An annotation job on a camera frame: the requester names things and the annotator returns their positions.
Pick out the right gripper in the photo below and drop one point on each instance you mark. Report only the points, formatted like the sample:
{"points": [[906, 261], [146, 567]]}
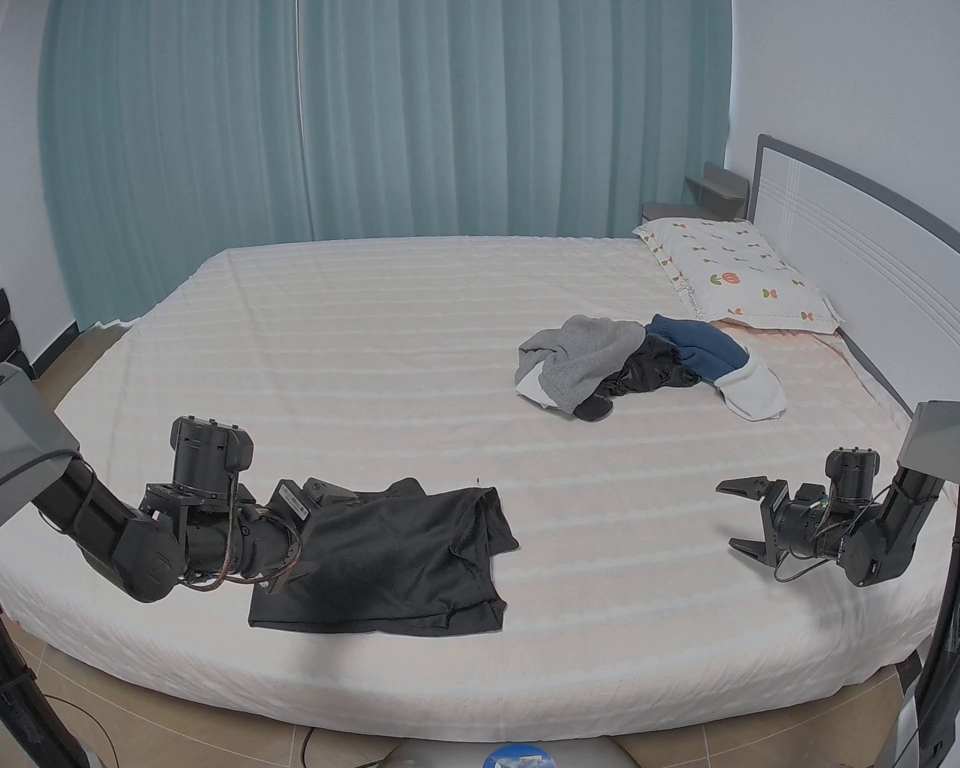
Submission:
{"points": [[802, 529]]}

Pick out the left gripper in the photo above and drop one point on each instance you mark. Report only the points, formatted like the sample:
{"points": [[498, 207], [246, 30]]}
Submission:
{"points": [[259, 544]]}

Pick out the black T-shirt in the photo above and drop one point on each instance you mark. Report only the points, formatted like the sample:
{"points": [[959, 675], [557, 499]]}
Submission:
{"points": [[397, 562]]}

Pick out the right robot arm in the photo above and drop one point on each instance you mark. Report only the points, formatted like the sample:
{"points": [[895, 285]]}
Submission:
{"points": [[885, 532]]}

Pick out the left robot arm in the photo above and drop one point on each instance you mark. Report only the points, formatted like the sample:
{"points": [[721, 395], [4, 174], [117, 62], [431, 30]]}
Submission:
{"points": [[112, 525]]}

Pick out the bed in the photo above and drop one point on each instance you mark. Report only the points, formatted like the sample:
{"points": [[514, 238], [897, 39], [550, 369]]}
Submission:
{"points": [[375, 337]]}

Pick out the pile of clothes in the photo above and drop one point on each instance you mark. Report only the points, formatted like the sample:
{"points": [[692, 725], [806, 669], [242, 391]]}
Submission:
{"points": [[585, 360]]}

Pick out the white printed pillow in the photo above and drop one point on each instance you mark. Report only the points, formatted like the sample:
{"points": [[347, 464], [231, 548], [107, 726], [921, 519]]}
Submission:
{"points": [[735, 274]]}

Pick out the grey bedside table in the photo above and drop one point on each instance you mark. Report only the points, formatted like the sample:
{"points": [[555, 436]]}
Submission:
{"points": [[712, 187]]}

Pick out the black chest of drawers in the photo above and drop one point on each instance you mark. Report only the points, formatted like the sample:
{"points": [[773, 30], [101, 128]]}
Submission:
{"points": [[11, 337]]}

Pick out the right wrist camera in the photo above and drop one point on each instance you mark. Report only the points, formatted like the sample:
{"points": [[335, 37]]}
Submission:
{"points": [[811, 495]]}

